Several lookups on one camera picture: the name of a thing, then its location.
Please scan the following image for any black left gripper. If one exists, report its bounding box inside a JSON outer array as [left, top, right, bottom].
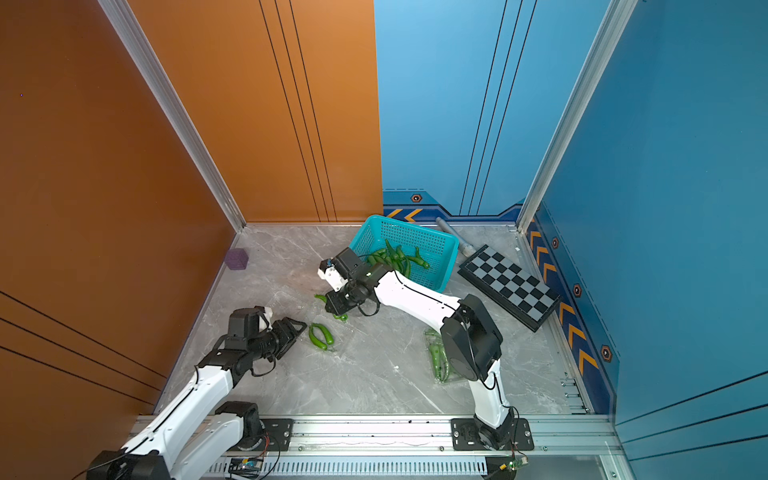
[[249, 315, 307, 362]]

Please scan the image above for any small green pepper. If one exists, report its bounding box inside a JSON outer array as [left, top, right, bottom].
[[407, 248, 430, 270], [308, 323, 335, 351], [314, 294, 348, 323]]

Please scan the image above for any teal plastic mesh basket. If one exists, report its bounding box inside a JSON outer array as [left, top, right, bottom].
[[349, 215, 458, 292]]

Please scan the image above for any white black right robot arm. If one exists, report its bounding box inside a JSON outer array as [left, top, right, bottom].
[[318, 248, 518, 450]]

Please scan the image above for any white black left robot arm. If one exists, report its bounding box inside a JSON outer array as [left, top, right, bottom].
[[82, 307, 308, 479]]

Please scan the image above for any purple embossed cube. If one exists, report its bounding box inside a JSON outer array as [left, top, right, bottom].
[[225, 248, 249, 271]]

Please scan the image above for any grey cylinder rod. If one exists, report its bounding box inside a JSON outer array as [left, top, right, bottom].
[[435, 217, 476, 258]]

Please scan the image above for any clear right pepper container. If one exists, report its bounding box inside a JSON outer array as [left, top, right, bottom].
[[424, 329, 463, 384]]

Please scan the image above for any green circuit board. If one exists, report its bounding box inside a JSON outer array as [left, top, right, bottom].
[[227, 457, 264, 479]]

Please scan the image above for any black white chessboard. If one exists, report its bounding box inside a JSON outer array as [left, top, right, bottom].
[[458, 245, 561, 332]]

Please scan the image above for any small circuit board right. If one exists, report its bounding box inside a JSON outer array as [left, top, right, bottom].
[[508, 455, 529, 470]]

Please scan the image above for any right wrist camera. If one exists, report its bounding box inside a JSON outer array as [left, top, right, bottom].
[[317, 259, 347, 292]]

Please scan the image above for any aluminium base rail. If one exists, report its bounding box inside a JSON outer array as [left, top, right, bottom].
[[202, 415, 633, 479]]

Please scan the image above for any aluminium corner post left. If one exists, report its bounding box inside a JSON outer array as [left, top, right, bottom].
[[98, 0, 246, 233]]

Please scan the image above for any aluminium corner post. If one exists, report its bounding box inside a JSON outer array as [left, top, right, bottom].
[[516, 0, 638, 234], [98, 0, 246, 233]]

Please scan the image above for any aluminium corner post right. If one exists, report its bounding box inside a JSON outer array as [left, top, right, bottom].
[[516, 0, 638, 234]]

